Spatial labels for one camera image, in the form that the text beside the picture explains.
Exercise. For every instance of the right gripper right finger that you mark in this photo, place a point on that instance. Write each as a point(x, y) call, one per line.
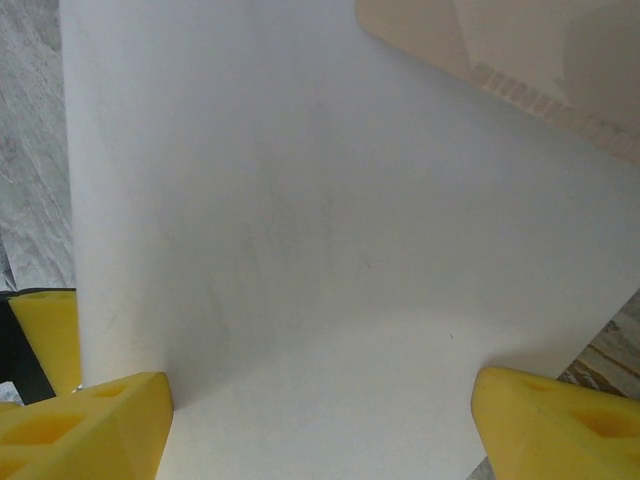
point(560, 430)

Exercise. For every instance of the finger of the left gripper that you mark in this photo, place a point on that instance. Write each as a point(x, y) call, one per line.
point(50, 335)

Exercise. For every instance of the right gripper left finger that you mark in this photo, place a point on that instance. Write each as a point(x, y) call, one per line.
point(75, 435)

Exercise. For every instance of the white paper sheet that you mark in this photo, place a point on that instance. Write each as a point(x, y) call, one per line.
point(320, 225)

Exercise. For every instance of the brown cardboard folder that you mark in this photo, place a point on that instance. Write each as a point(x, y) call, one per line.
point(500, 40)

